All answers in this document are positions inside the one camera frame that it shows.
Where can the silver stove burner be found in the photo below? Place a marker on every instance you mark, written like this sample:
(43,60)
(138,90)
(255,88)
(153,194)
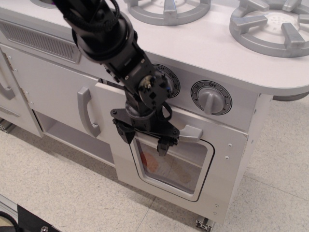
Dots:
(278,28)
(168,12)

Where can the grey middle stove knob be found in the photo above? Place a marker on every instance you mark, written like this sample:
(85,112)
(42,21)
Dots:
(173,80)

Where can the black mounting plate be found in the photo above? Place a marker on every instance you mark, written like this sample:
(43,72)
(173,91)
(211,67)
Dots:
(29,222)

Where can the silver left stove burner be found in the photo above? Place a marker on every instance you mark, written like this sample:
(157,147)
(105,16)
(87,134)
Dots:
(168,12)

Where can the white far left door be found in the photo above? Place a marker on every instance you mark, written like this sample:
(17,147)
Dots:
(13,105)

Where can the aluminium extrusion rail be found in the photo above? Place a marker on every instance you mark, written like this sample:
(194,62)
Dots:
(9,207)

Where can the white toy oven door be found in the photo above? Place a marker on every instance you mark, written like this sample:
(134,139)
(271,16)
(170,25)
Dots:
(214,160)

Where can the orange salmon sushi toy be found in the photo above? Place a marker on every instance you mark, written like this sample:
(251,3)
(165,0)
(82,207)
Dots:
(149,162)

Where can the grey oven door handle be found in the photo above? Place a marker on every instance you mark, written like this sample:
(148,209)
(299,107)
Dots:
(190,134)

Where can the grey vent grille panel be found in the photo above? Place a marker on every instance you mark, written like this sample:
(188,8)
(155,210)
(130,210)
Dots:
(40,41)

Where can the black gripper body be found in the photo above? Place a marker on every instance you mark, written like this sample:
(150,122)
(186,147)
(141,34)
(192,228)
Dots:
(154,123)

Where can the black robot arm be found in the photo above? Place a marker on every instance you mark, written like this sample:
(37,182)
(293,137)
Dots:
(106,36)

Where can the white toy kitchen body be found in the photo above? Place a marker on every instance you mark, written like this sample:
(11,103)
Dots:
(69,179)

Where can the white cabinet door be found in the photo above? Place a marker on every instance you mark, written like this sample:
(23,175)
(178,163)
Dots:
(52,89)

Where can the silver right stove burner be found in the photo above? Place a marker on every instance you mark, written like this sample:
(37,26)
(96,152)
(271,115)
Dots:
(278,28)

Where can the grey cabinet door handle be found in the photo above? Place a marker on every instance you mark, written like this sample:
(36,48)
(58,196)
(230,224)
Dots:
(83,99)

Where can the silver toy sink basin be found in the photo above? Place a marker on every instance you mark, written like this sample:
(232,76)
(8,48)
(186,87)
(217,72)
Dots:
(48,4)

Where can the grey right stove knob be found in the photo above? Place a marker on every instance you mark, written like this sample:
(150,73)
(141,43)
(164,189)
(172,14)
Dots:
(211,97)

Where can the grey stove knob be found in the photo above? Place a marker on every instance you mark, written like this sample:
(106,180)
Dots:
(211,97)
(173,80)

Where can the grey far left handle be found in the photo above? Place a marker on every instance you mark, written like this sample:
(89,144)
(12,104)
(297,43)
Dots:
(5,72)

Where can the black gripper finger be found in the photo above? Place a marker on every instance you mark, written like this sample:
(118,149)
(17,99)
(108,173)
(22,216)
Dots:
(164,143)
(126,132)

